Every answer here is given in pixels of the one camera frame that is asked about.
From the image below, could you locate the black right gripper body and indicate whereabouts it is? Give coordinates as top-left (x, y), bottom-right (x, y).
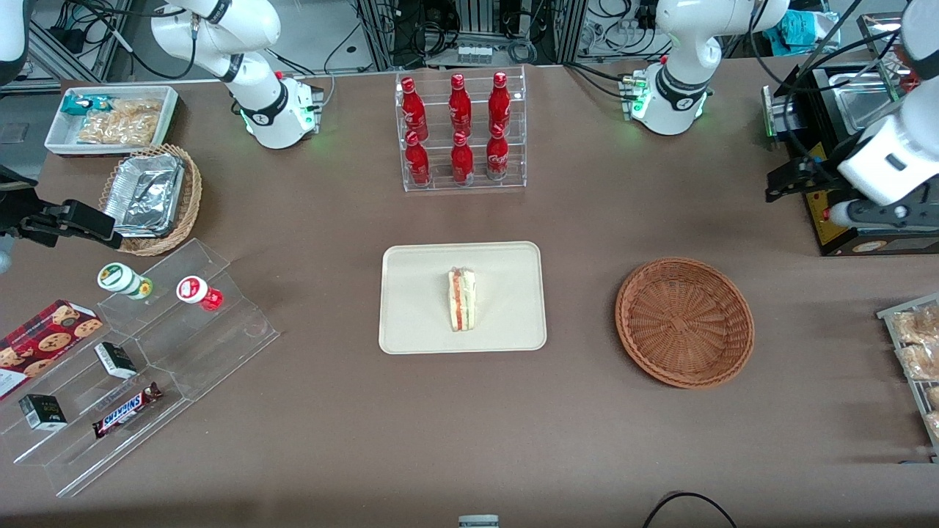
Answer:
top-left (0, 166), bottom-right (71, 247)

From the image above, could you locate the triangle sandwich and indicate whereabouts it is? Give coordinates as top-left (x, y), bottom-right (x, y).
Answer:
top-left (447, 267), bottom-right (477, 333)

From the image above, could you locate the aluminium foil tray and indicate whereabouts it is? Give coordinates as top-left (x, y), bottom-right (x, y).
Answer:
top-left (103, 153), bottom-right (186, 238)

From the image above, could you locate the white rectangular snack tray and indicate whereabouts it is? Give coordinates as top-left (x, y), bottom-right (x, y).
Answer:
top-left (44, 85), bottom-right (180, 157)

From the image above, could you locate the light oval wicker basket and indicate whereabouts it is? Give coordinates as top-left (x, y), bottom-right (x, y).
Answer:
top-left (99, 143), bottom-right (203, 257)

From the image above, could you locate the brown round wicker basket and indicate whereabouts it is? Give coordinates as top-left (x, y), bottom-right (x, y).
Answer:
top-left (615, 257), bottom-right (756, 389)

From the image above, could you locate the beige plastic tray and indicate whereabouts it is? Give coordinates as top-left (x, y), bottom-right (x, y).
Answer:
top-left (379, 241), bottom-right (548, 355)

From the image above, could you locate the green lid cup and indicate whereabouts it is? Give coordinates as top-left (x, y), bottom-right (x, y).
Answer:
top-left (97, 262), bottom-right (153, 301)

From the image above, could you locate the black food display case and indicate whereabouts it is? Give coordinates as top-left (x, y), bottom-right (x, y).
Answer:
top-left (761, 15), bottom-right (939, 257)

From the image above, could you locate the clear bag of crackers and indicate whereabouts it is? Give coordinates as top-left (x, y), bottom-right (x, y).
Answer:
top-left (77, 98), bottom-right (164, 146)

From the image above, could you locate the red lid cup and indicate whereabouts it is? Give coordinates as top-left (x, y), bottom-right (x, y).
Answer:
top-left (176, 275), bottom-right (224, 312)

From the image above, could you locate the teal snack packet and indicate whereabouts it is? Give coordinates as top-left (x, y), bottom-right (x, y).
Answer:
top-left (61, 94), bottom-right (115, 117)

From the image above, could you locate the red cookie box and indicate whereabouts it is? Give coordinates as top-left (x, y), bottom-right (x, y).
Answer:
top-left (0, 299), bottom-right (103, 402)

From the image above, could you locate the small black box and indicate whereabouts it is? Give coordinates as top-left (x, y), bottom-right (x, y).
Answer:
top-left (18, 394), bottom-right (68, 430)
top-left (94, 341), bottom-right (138, 380)

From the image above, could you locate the wrapped bread pack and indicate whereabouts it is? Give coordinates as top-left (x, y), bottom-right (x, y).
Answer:
top-left (891, 304), bottom-right (939, 345)
top-left (896, 343), bottom-right (939, 382)

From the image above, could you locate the clear acrylic stepped stand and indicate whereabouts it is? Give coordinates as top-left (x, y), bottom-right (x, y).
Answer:
top-left (0, 237), bottom-right (282, 499)

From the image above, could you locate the snickers chocolate bar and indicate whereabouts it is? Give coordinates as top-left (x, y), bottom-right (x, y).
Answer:
top-left (92, 382), bottom-right (164, 439)

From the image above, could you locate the red cola bottle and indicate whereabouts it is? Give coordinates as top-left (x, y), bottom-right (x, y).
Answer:
top-left (450, 131), bottom-right (475, 185)
top-left (400, 76), bottom-right (429, 140)
top-left (449, 73), bottom-right (473, 137)
top-left (489, 71), bottom-right (512, 136)
top-left (486, 123), bottom-right (510, 181)
top-left (405, 131), bottom-right (432, 186)

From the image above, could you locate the clear acrylic bottle rack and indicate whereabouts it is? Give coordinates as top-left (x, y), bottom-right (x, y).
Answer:
top-left (395, 65), bottom-right (527, 194)

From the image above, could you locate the metal wire bread tray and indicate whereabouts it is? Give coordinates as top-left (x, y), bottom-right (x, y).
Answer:
top-left (877, 293), bottom-right (939, 464)

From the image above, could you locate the black cable loop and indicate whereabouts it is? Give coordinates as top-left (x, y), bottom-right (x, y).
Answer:
top-left (642, 491), bottom-right (738, 528)

